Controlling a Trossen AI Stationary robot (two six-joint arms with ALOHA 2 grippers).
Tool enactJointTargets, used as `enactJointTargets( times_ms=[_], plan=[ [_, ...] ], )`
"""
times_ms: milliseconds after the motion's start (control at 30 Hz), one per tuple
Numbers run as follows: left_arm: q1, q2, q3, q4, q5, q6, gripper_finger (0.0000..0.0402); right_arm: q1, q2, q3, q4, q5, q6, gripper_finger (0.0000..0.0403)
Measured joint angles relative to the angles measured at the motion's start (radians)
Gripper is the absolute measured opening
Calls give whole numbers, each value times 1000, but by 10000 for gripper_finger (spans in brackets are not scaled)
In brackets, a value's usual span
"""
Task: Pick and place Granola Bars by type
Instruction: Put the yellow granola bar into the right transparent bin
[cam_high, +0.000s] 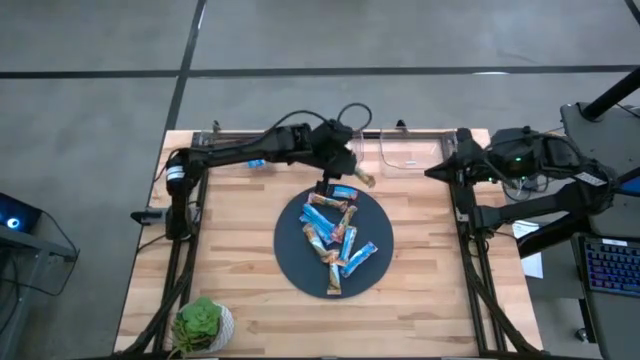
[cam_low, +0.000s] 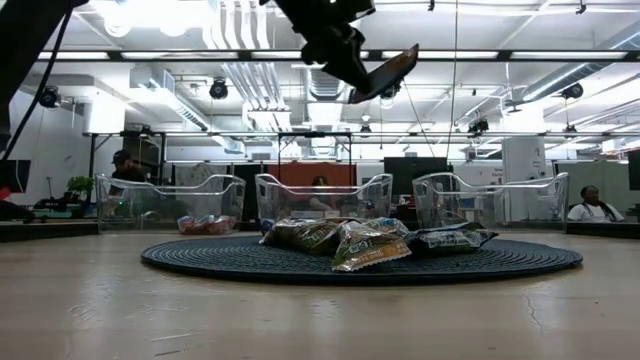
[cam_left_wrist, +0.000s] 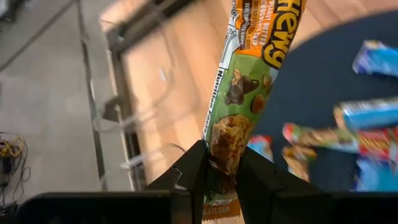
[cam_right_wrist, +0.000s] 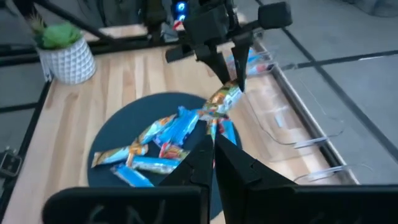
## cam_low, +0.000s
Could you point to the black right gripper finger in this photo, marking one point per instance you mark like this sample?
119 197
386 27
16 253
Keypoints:
347 70
362 65

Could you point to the orange-logo chewy granola bar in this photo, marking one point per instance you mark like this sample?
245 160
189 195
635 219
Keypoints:
370 247
300 235

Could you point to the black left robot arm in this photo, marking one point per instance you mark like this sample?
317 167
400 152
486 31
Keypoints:
25 50

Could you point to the black overhead crossbeam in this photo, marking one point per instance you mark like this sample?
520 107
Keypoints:
244 55

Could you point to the orange partition panel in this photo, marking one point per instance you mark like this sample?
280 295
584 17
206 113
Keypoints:
300 175

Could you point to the black room monitor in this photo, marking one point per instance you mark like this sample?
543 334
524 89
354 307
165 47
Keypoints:
415 172

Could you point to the black ceiling spotlight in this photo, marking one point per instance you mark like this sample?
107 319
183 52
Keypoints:
479 125
218 89
49 97
572 91

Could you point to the person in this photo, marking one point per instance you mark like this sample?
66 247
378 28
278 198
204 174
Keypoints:
320 192
595 207
125 167

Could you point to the clear plastic bin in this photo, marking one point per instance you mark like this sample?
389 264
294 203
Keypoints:
150 210
280 200
500 210

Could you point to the white pillar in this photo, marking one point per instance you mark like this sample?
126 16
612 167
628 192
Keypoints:
522 160

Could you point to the round dark woven placemat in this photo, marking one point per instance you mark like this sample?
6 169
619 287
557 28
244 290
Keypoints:
225 260

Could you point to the green room plant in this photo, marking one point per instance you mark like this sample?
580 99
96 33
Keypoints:
80 186

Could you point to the thin black room rail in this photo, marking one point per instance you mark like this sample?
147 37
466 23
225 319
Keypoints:
200 134

